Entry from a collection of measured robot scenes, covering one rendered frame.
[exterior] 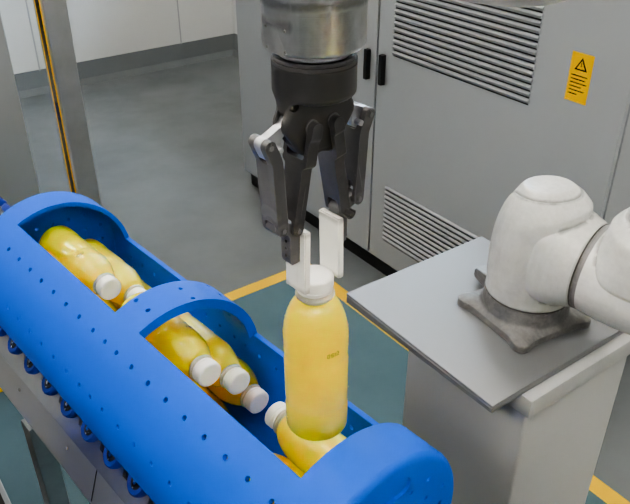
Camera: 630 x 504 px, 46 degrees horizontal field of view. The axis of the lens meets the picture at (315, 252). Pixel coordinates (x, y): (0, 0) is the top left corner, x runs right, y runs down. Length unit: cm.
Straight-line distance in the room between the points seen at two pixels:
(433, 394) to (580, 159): 112
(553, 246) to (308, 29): 76
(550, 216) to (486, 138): 138
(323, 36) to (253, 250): 296
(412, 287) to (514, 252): 26
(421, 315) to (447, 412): 21
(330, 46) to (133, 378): 57
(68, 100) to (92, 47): 398
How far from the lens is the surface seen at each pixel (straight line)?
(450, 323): 139
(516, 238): 129
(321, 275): 75
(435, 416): 153
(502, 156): 259
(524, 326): 137
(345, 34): 61
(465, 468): 154
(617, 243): 121
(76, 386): 113
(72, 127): 205
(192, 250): 357
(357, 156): 71
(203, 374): 105
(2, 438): 278
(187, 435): 93
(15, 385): 156
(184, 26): 627
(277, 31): 62
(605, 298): 126
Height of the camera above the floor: 185
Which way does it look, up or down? 32 degrees down
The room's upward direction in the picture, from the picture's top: straight up
